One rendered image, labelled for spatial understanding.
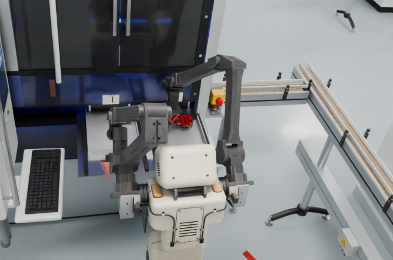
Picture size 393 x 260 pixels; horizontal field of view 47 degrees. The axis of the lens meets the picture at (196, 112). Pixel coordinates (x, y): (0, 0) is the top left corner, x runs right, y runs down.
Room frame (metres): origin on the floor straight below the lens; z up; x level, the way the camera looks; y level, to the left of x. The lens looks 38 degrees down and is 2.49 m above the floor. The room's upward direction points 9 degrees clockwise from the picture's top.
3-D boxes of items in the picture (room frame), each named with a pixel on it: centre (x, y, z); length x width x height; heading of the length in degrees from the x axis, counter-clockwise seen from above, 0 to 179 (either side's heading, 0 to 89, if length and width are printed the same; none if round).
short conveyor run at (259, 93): (2.29, -0.33, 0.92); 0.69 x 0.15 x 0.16; 108
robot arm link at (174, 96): (1.81, 0.13, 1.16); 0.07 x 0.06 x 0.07; 30
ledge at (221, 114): (2.11, -0.10, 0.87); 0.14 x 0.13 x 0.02; 18
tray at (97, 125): (1.77, 0.42, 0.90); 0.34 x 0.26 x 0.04; 18
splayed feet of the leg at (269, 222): (2.12, -0.83, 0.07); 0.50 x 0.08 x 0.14; 108
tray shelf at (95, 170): (1.75, 0.24, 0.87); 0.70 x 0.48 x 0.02; 108
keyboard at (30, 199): (1.43, 0.67, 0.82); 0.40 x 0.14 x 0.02; 17
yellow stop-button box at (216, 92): (2.06, -0.10, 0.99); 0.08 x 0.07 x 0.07; 18
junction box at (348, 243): (1.59, -0.93, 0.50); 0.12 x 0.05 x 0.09; 18
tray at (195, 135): (1.76, 0.06, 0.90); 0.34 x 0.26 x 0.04; 18
